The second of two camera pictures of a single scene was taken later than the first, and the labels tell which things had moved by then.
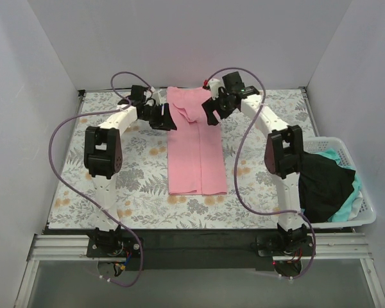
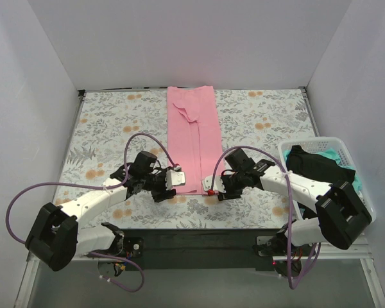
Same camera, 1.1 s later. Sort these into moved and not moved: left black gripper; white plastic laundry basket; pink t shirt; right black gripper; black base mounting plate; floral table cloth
Moved: right black gripper; left black gripper
Not moved: pink t shirt; black base mounting plate; white plastic laundry basket; floral table cloth
